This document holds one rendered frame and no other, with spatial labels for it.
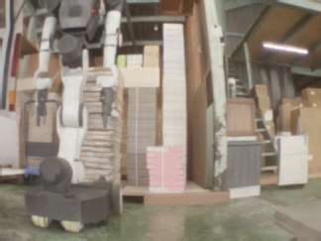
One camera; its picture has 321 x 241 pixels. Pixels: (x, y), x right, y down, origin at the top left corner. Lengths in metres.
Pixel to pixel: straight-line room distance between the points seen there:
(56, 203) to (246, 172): 1.64
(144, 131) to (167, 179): 0.59
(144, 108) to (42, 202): 1.67
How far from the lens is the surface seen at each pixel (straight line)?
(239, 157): 2.26
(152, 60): 2.71
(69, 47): 1.37
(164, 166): 2.14
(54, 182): 1.15
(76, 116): 1.52
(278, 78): 6.80
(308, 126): 4.31
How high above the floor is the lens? 0.37
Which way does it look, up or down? 8 degrees up
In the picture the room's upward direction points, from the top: straight up
